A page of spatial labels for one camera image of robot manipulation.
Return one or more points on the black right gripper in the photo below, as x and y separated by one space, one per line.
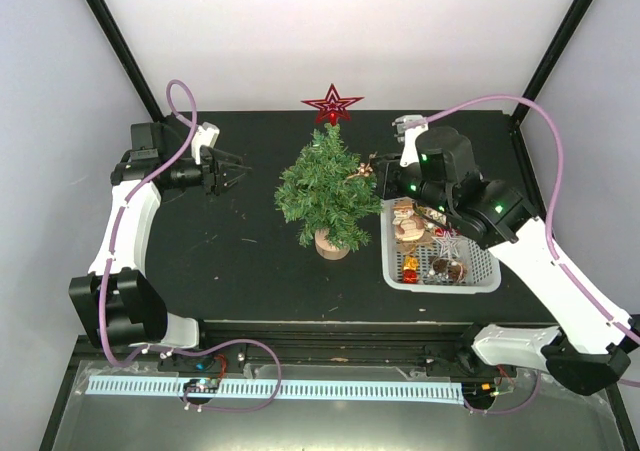
384 174

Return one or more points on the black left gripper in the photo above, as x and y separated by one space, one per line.
213 178

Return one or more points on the wooden santa ornament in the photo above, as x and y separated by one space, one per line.
409 227

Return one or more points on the small green christmas tree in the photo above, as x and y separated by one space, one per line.
315 192

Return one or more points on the red star tree topper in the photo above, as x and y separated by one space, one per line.
332 107

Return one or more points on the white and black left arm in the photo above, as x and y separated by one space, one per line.
115 302

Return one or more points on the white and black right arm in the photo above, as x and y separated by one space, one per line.
589 347

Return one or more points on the red berry sprig ornament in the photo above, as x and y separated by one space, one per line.
441 232

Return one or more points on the white perforated plastic basket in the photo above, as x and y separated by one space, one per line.
477 272

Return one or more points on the silver star ornament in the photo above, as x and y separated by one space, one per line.
448 246

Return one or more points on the gold foil gift ornament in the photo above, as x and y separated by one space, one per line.
411 263

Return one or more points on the red foil gift ornament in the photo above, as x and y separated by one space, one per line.
410 276

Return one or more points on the pine cone ornament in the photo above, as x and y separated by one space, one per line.
447 271

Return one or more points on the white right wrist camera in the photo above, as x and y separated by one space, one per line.
408 129

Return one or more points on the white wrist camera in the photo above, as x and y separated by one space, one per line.
408 129
205 135

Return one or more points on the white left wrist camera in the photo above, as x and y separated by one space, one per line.
205 135

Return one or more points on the black left rear frame post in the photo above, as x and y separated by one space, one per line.
117 41

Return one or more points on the black frame post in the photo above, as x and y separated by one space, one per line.
117 41
562 37

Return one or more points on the black aluminium frame rail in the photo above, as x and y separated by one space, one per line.
440 349

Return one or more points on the white slotted cable duct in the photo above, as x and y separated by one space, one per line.
264 389

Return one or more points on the black right rear frame post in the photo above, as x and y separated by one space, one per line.
562 37

